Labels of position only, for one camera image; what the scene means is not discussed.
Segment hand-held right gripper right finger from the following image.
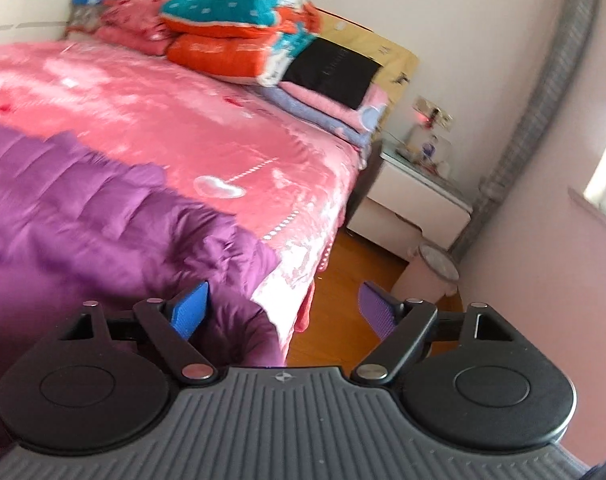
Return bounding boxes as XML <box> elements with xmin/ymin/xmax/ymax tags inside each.
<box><xmin>350</xmin><ymin>281</ymin><xmax>518</xmax><ymax>387</ymax></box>

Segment white nightstand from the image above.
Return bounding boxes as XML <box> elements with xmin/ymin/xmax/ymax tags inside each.
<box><xmin>347</xmin><ymin>140</ymin><xmax>473</xmax><ymax>261</ymax></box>

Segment purple down jacket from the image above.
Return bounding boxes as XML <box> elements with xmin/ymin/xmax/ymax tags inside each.
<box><xmin>0</xmin><ymin>122</ymin><xmax>291</xmax><ymax>368</ymax></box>

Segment grey corrugated pipe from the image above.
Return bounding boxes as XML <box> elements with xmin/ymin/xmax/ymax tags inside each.
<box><xmin>453</xmin><ymin>0</ymin><xmax>600</xmax><ymax>261</ymax></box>

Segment teal orange folded quilt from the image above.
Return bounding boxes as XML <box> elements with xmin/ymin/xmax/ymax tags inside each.
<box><xmin>160</xmin><ymin>0</ymin><xmax>325</xmax><ymax>87</ymax></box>

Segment nightstand clutter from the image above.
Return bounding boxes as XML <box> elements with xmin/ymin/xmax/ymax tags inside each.
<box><xmin>398</xmin><ymin>95</ymin><xmax>455</xmax><ymax>176</ymax></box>

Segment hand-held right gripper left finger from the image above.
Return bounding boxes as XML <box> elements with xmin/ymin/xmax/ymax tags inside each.
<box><xmin>57</xmin><ymin>281</ymin><xmax>219</xmax><ymax>387</ymax></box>

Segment black cloth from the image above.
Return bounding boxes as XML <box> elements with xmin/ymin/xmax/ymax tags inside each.
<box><xmin>280</xmin><ymin>37</ymin><xmax>384</xmax><ymax>110</ymax></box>

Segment yellow headboard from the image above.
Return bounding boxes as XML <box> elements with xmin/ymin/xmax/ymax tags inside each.
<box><xmin>143</xmin><ymin>0</ymin><xmax>419</xmax><ymax>126</ymax></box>

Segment clear storage box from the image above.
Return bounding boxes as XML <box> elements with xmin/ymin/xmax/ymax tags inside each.
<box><xmin>65</xmin><ymin>2</ymin><xmax>104</xmax><ymax>36</ymax></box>

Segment pink pillows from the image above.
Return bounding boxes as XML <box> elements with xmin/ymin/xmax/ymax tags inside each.
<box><xmin>95</xmin><ymin>0</ymin><xmax>176</xmax><ymax>56</ymax></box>

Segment pink trash bin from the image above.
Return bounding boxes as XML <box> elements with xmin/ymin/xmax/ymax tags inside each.
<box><xmin>393</xmin><ymin>244</ymin><xmax>461</xmax><ymax>306</ymax></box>

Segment folded lavender pink blanket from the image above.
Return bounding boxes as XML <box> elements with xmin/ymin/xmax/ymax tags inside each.
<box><xmin>255</xmin><ymin>82</ymin><xmax>389</xmax><ymax>148</ymax></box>

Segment pink heart printed blanket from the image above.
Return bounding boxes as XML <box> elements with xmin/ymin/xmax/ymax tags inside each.
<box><xmin>0</xmin><ymin>40</ymin><xmax>379</xmax><ymax>333</ymax></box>

